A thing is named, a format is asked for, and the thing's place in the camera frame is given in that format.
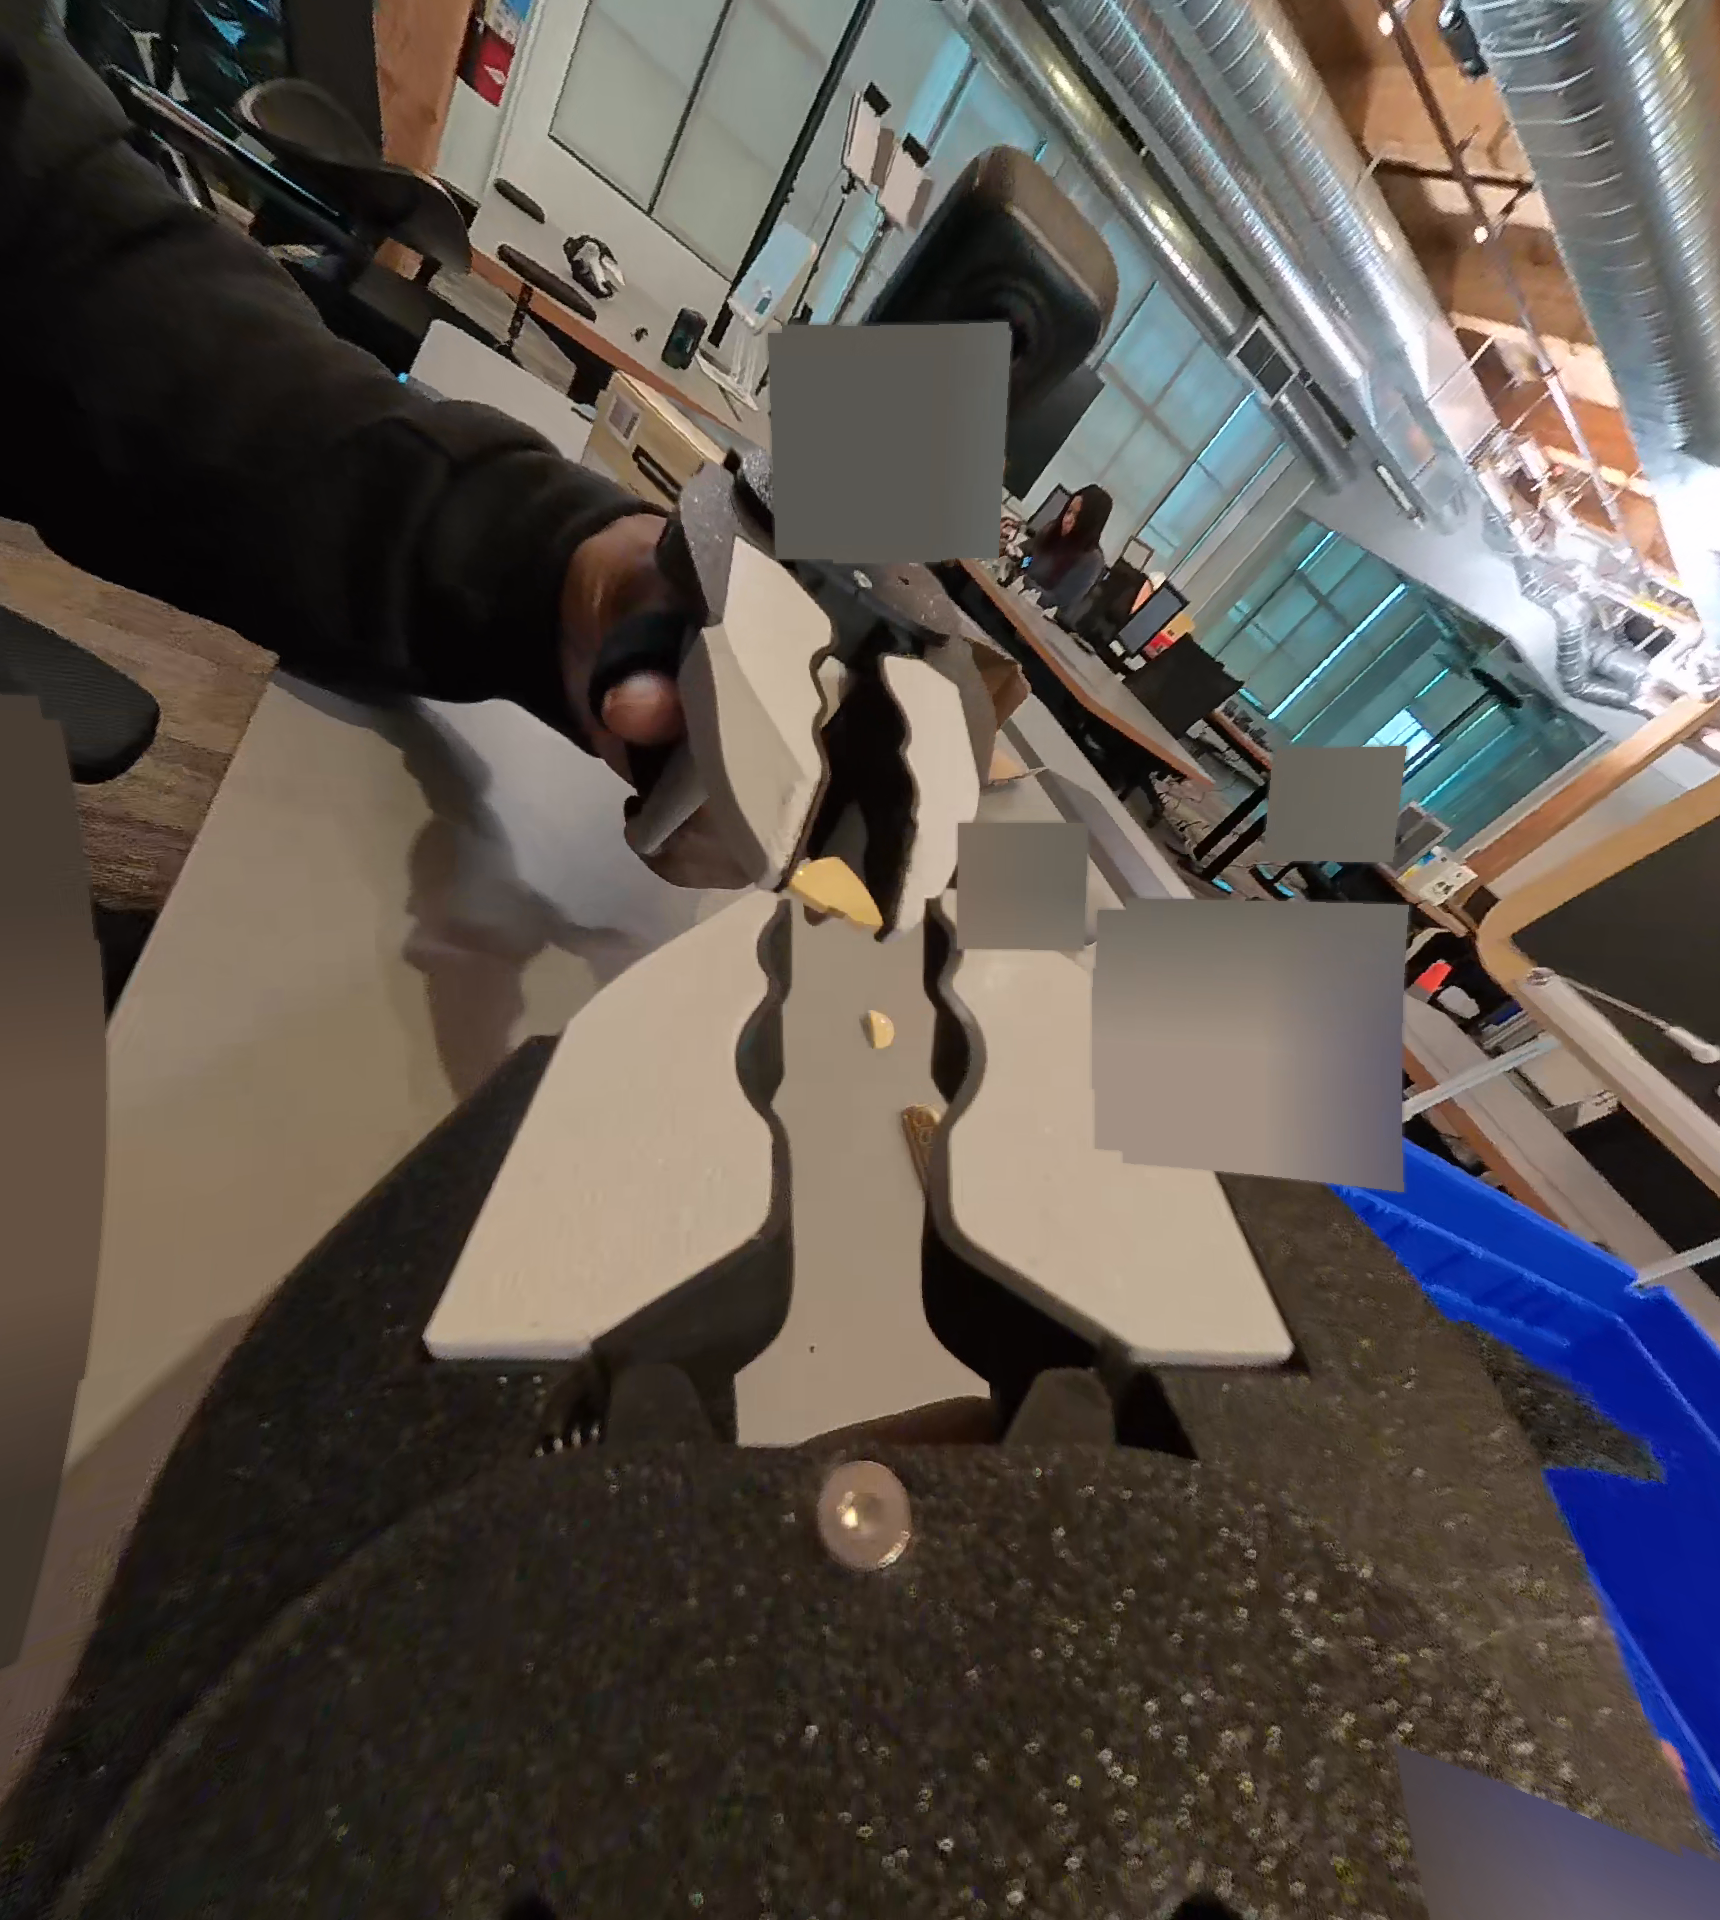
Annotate white sign on stand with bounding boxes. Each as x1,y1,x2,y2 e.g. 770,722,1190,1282
725,221,820,329

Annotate white panels on tripod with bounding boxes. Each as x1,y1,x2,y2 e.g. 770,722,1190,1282
836,82,938,323

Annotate white bar with pull cords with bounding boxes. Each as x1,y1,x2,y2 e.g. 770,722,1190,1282
1513,966,1720,1250

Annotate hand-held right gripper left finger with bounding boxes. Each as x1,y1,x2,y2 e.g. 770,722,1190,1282
424,892,800,1419

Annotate blue plastic storage bin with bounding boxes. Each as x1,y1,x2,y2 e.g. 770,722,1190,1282
1332,1139,1720,1900

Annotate grey desk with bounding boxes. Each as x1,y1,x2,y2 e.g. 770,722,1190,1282
20,321,1342,1698

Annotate long desk with wooden edge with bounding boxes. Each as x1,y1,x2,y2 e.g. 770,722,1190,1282
957,554,1222,789

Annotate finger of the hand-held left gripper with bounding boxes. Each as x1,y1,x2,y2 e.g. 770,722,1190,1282
685,535,842,890
861,643,986,939

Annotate clear acrylic board stand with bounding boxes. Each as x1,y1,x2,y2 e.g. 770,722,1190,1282
1401,1034,1720,1291

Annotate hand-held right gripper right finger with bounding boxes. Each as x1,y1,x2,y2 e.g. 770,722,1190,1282
923,900,1295,1369

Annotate person's left forearm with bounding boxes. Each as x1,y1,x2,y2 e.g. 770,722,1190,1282
0,0,674,752

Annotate person's left hand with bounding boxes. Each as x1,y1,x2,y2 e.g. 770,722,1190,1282
561,509,701,797

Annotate open cardboard set box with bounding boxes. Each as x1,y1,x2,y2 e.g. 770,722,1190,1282
582,373,1042,782

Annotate side table with wooden edge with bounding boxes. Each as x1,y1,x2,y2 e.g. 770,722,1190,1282
470,239,772,403

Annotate tan curved brick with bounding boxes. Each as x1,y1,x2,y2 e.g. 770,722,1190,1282
784,857,889,935

